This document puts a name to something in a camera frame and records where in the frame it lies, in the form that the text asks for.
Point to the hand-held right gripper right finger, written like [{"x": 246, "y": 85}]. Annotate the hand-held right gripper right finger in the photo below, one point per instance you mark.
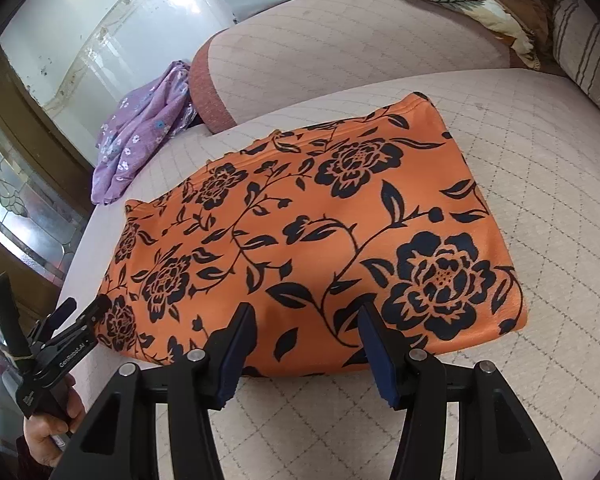
[{"x": 380, "y": 360}]

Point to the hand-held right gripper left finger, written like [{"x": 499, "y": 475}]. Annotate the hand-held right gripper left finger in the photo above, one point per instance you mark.
[{"x": 236, "y": 355}]

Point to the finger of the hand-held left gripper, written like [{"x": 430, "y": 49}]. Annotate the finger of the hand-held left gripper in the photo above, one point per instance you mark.
[
  {"x": 62, "y": 312},
  {"x": 92, "y": 312}
]

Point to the orange floral shirt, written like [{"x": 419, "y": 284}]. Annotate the orange floral shirt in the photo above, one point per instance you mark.
[{"x": 305, "y": 210}]

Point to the person's left hand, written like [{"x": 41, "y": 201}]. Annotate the person's left hand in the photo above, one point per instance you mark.
[{"x": 42, "y": 435}]

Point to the wooden stained glass door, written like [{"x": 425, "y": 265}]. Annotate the wooden stained glass door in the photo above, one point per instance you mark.
[{"x": 20, "y": 200}]

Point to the purple floral cloth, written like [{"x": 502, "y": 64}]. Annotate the purple floral cloth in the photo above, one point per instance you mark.
[{"x": 140, "y": 130}]

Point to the pink quilted bolster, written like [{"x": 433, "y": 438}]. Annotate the pink quilted bolster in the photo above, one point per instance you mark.
[{"x": 330, "y": 50}]

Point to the striped floral cushion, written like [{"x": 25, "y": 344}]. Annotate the striped floral cushion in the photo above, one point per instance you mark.
[{"x": 590, "y": 55}]

